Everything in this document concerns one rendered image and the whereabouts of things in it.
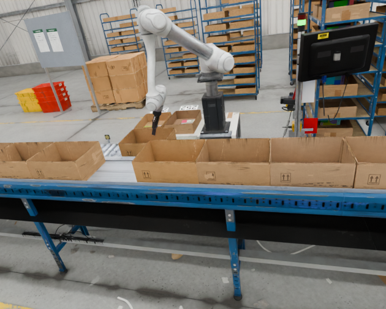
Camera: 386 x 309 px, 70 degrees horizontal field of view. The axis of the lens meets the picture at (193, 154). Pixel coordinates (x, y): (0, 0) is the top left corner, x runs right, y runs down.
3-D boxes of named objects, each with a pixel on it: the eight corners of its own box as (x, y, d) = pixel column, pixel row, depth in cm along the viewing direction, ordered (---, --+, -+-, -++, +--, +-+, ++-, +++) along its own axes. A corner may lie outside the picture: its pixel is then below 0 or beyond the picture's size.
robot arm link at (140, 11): (136, 34, 202) (143, 35, 191) (131, 6, 193) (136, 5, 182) (153, 30, 206) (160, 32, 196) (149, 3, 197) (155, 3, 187)
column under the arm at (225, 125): (204, 123, 278) (200, 91, 263) (230, 122, 272) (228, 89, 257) (200, 134, 256) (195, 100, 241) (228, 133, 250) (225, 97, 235)
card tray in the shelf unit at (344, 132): (312, 121, 297) (313, 112, 292) (344, 121, 287) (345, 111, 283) (315, 138, 263) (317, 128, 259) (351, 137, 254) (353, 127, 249)
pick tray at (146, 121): (173, 120, 298) (171, 111, 293) (163, 135, 265) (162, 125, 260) (147, 122, 304) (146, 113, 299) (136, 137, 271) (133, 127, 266)
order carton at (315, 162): (340, 162, 161) (343, 136, 153) (352, 193, 137) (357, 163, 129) (269, 162, 172) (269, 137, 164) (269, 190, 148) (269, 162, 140)
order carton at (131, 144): (177, 144, 243) (174, 127, 235) (167, 162, 218) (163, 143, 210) (137, 145, 253) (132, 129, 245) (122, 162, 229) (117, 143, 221)
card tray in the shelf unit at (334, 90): (315, 84, 279) (315, 74, 274) (349, 82, 269) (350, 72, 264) (318, 97, 246) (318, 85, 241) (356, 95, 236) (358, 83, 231)
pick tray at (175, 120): (202, 118, 291) (201, 109, 287) (193, 133, 259) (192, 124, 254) (176, 119, 299) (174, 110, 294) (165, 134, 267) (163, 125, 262)
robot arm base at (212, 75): (197, 75, 252) (196, 68, 249) (221, 72, 248) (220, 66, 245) (194, 81, 237) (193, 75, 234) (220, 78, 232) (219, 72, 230)
